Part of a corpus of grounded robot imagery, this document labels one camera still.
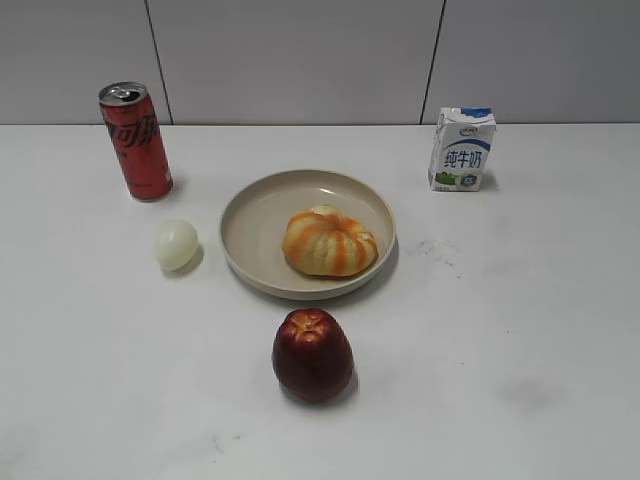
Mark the pale white egg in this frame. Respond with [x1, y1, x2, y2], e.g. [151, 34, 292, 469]
[154, 219, 199, 271]

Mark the orange striped croissant bread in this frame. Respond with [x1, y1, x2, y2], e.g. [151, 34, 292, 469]
[281, 205, 378, 277]

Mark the white blue milk carton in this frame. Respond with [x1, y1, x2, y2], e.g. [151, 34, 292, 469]
[427, 107, 497, 192]

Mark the dark red apple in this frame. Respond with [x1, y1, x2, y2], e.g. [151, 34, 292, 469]
[272, 308, 354, 403]

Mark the red cola can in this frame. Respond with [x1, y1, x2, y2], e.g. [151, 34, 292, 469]
[98, 81, 173, 201]

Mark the beige round plate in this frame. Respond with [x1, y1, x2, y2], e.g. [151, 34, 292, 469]
[219, 170, 397, 301]

